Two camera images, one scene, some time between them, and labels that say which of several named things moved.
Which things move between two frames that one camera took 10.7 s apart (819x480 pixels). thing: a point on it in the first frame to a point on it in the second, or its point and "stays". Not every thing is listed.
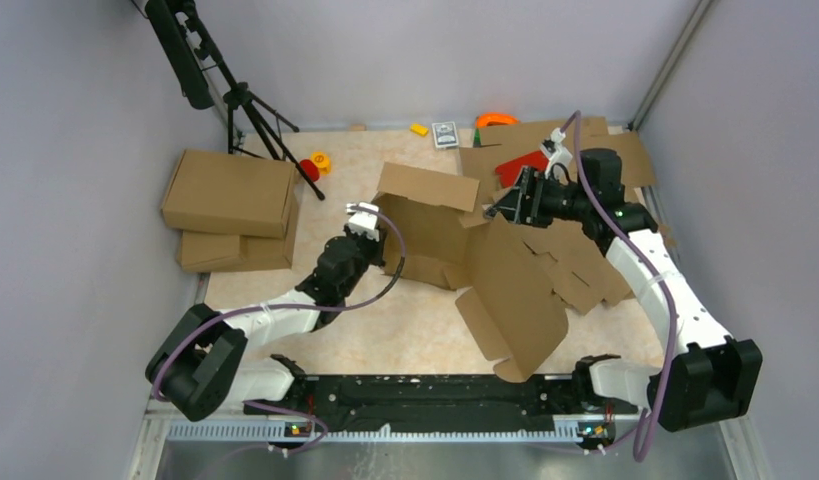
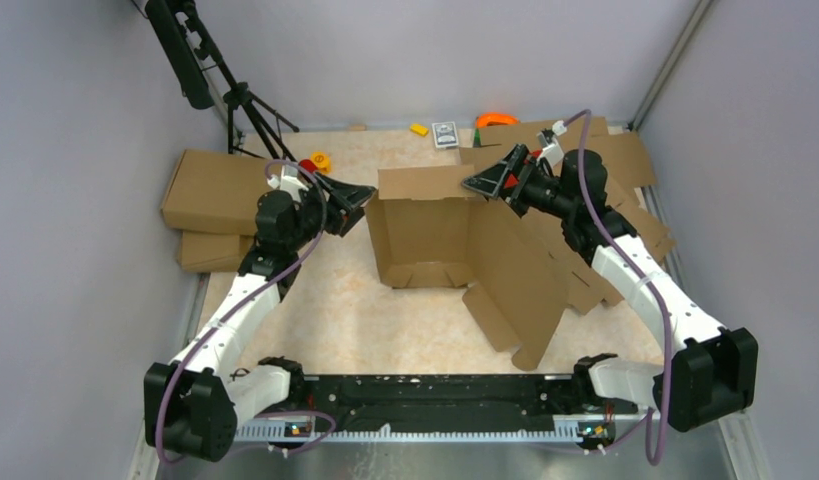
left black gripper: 375,242 to 349,194
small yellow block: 419,129 stays
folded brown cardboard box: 226,194 stays
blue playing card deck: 445,135 stays
